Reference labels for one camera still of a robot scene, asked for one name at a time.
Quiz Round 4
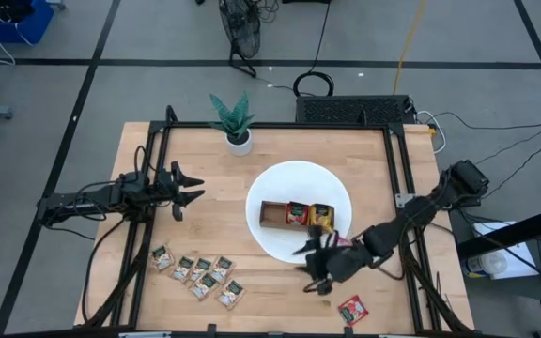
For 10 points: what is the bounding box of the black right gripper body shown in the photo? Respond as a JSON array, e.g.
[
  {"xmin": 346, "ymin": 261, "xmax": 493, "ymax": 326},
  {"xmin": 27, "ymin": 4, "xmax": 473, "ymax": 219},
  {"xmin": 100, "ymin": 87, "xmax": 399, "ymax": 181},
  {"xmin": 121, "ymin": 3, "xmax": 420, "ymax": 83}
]
[{"xmin": 314, "ymin": 242, "xmax": 375, "ymax": 296}]

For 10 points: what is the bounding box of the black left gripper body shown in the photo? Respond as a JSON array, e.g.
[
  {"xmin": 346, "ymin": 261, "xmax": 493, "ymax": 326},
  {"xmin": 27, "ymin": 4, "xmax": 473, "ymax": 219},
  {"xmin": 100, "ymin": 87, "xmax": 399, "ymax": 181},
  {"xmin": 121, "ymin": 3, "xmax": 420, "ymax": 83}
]
[{"xmin": 156, "ymin": 161, "xmax": 186, "ymax": 223}]

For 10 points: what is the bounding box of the yellow mango tea packet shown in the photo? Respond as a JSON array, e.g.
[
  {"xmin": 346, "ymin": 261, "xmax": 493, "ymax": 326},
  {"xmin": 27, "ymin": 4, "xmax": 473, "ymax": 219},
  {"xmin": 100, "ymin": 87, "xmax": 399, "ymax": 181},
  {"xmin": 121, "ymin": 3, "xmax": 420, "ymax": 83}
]
[{"xmin": 308, "ymin": 202, "xmax": 336, "ymax": 231}]

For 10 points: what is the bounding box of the wooden three-compartment tea box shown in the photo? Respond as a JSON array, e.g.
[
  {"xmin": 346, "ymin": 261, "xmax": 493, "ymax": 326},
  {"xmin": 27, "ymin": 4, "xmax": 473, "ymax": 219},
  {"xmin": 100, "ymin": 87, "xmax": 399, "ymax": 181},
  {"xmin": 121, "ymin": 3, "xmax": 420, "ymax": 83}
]
[{"xmin": 258, "ymin": 200, "xmax": 337, "ymax": 232}]

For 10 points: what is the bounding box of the snake plant in white pot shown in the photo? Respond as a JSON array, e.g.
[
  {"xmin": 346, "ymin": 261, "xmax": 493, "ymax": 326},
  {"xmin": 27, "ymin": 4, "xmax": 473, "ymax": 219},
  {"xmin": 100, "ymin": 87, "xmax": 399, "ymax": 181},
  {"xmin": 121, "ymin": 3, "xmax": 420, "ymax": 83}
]
[{"xmin": 208, "ymin": 90, "xmax": 256, "ymax": 158}]

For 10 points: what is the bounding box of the white round woven placemat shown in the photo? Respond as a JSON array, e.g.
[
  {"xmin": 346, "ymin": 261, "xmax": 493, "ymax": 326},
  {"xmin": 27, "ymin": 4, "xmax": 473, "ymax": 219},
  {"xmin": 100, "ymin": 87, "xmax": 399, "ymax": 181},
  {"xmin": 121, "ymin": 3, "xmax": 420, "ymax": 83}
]
[{"xmin": 244, "ymin": 160, "xmax": 353, "ymax": 265}]

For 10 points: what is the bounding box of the black perforated computer case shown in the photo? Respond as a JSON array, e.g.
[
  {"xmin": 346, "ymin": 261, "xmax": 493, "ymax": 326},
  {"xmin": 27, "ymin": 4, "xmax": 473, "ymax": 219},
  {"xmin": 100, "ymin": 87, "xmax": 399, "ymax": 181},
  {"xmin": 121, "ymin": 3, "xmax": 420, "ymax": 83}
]
[{"xmin": 294, "ymin": 94, "xmax": 417, "ymax": 126}]

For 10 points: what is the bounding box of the clear plastic container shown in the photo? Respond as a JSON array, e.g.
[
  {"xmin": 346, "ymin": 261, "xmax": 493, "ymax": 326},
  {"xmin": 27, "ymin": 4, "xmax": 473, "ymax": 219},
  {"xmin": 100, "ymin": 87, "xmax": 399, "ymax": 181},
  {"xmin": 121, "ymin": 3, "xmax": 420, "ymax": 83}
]
[{"xmin": 459, "ymin": 250, "xmax": 510, "ymax": 279}]

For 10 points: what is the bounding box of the black floor fan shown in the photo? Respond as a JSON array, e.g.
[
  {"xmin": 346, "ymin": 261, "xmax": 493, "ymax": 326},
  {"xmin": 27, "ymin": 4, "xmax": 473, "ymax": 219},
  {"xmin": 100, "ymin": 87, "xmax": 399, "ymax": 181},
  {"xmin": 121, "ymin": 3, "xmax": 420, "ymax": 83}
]
[{"xmin": 217, "ymin": 0, "xmax": 263, "ymax": 79}]

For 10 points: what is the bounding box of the blue plastic bin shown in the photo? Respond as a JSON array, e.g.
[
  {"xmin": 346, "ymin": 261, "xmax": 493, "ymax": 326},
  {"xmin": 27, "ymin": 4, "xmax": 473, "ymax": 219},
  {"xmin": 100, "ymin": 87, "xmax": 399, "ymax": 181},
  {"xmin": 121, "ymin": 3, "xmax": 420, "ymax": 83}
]
[{"xmin": 0, "ymin": 0, "xmax": 56, "ymax": 45}]

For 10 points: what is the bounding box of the black left wrist camera cable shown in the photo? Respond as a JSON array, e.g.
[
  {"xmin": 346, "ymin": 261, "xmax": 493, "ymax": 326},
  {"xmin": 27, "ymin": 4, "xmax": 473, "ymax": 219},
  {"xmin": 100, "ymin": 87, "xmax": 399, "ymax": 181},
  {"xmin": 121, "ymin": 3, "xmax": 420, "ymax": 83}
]
[{"xmin": 131, "ymin": 144, "xmax": 159, "ymax": 177}]

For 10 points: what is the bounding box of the grey metal bracket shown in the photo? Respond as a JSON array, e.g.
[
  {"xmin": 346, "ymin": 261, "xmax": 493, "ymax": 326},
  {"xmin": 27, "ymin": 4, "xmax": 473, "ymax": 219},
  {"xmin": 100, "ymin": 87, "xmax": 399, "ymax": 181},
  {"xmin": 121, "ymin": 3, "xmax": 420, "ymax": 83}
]
[{"xmin": 394, "ymin": 192, "xmax": 416, "ymax": 210}]

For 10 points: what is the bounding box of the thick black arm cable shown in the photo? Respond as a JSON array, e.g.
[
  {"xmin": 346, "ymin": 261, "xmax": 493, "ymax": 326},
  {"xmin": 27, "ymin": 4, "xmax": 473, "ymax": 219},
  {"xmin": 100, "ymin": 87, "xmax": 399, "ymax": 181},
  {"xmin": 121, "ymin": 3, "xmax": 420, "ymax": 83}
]
[{"xmin": 80, "ymin": 217, "xmax": 129, "ymax": 326}]

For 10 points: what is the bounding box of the black hanging cable with coil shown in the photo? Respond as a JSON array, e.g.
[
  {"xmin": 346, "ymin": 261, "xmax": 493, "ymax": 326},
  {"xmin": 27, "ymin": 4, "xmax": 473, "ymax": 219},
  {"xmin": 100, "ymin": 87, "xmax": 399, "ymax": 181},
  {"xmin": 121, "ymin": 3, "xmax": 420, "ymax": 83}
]
[{"xmin": 291, "ymin": 0, "xmax": 336, "ymax": 99}]

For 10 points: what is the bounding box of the thin black cable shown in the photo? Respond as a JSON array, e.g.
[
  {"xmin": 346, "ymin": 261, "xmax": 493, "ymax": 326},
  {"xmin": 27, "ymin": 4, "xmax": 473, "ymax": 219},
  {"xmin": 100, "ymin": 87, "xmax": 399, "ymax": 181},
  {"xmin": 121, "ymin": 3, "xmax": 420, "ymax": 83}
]
[
  {"xmin": 484, "ymin": 137, "xmax": 541, "ymax": 201},
  {"xmin": 476, "ymin": 126, "xmax": 541, "ymax": 165},
  {"xmin": 427, "ymin": 110, "xmax": 541, "ymax": 131}
]

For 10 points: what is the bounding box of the yellow hanging cable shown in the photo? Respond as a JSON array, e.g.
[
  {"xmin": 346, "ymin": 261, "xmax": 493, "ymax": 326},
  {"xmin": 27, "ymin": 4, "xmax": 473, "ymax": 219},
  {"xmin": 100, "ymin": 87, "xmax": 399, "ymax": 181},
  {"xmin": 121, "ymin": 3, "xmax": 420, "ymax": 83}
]
[{"xmin": 392, "ymin": 0, "xmax": 427, "ymax": 97}]

